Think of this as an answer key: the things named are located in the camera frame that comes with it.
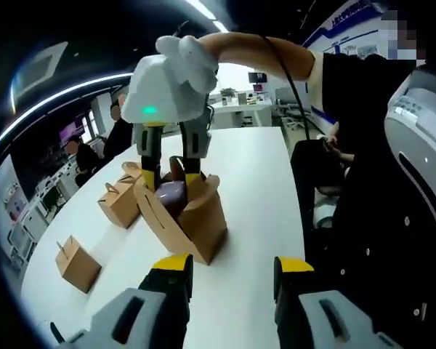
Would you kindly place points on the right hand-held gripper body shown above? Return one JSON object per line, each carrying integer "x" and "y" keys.
{"x": 150, "y": 91}

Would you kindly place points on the bright window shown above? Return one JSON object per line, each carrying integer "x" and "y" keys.
{"x": 236, "y": 74}

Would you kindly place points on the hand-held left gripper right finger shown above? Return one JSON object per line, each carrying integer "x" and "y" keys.
{"x": 294, "y": 291}

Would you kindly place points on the white shelving unit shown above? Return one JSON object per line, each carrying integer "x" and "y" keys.
{"x": 25, "y": 218}

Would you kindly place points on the ceiling air conditioner vent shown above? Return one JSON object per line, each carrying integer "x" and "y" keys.
{"x": 38, "y": 72}

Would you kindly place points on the white office desk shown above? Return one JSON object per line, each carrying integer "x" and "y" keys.
{"x": 240, "y": 112}

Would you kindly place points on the straight ceiling light strip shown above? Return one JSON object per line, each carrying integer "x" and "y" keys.
{"x": 219, "y": 25}

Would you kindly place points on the purple display screen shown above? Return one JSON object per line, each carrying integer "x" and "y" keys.
{"x": 70, "y": 131}

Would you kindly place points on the black desktop monitor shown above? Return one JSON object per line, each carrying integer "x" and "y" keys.
{"x": 257, "y": 79}

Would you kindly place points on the curved ceiling light strip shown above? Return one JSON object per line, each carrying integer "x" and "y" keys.
{"x": 65, "y": 92}

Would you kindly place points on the purple item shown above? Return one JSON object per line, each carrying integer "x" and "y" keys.
{"x": 170, "y": 198}

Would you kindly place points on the white chest-worn device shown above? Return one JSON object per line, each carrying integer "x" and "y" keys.
{"x": 421, "y": 138}

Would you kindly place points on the person's right hand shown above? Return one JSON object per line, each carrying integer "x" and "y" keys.
{"x": 196, "y": 62}

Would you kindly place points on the potted green plant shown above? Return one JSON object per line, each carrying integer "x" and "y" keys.
{"x": 227, "y": 93}

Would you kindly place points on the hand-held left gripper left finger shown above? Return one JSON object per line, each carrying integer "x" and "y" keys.
{"x": 167, "y": 298}

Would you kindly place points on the blue white wall poster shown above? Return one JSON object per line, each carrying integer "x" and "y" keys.
{"x": 349, "y": 40}

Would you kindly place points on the brown paper box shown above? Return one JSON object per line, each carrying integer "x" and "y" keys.
{"x": 78, "y": 267}
{"x": 118, "y": 207}
{"x": 203, "y": 225}
{"x": 131, "y": 173}

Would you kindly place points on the grey office chair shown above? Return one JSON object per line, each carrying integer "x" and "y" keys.
{"x": 288, "y": 105}

